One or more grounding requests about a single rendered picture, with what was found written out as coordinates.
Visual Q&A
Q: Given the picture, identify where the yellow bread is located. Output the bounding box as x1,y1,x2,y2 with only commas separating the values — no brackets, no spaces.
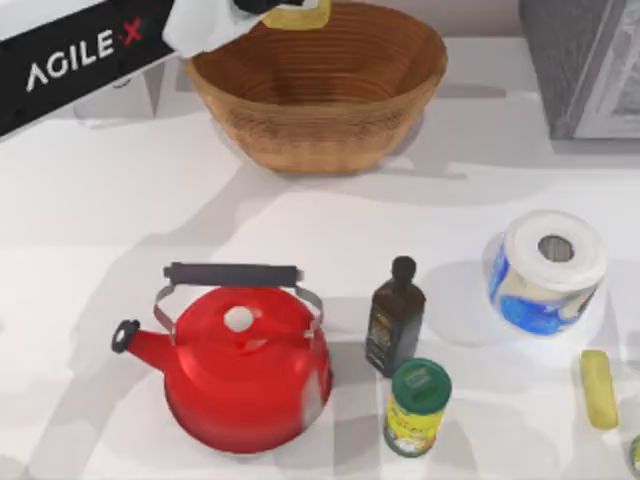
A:
260,0,333,32
579,349,620,430

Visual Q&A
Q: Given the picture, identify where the woven wooden basket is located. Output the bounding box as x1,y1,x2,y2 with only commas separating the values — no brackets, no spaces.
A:
185,1,449,175

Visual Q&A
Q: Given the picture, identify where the grey cabinet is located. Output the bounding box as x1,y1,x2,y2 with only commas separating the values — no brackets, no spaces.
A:
518,0,640,141

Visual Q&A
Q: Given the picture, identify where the dark olive oil bottle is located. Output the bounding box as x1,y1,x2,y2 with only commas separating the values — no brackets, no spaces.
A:
364,255,427,379

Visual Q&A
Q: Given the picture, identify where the red kettle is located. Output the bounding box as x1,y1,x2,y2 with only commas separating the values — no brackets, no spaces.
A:
110,261,334,456

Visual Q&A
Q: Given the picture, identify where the white and blue paper roll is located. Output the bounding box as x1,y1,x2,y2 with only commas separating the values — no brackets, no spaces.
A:
481,209,609,335

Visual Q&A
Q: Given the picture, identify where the green and yellow can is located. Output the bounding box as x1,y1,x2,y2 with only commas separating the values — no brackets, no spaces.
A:
383,358,453,457

